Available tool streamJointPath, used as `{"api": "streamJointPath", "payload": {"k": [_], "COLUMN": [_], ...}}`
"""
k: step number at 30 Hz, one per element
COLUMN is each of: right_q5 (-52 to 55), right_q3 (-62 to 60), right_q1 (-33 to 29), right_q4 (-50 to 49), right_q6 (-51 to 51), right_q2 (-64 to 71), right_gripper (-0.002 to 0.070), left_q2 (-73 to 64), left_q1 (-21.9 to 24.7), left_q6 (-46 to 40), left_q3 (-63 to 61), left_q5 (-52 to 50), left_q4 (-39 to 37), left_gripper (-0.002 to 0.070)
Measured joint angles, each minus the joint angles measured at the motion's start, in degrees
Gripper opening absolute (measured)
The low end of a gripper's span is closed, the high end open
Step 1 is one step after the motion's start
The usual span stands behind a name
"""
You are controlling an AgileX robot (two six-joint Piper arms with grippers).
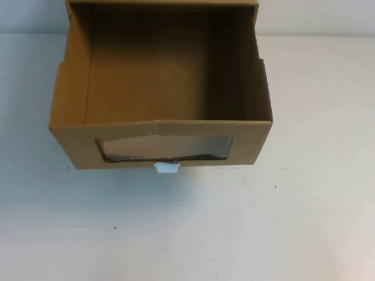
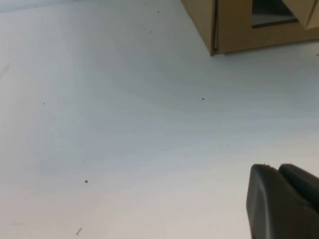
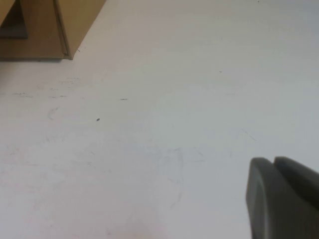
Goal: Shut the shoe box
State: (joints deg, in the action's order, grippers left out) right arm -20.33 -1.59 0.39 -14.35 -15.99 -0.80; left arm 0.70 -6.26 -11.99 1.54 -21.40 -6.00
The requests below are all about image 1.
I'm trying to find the brown cardboard shoe box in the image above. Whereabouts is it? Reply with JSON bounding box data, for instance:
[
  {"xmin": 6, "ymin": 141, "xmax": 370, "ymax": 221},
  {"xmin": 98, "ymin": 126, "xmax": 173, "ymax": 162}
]
[{"xmin": 48, "ymin": 0, "xmax": 275, "ymax": 171}]

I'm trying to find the white plastic latch knob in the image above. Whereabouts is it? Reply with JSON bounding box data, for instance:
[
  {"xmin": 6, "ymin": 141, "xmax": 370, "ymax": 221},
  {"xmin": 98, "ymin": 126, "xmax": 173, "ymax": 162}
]
[{"xmin": 155, "ymin": 161, "xmax": 180, "ymax": 175}]

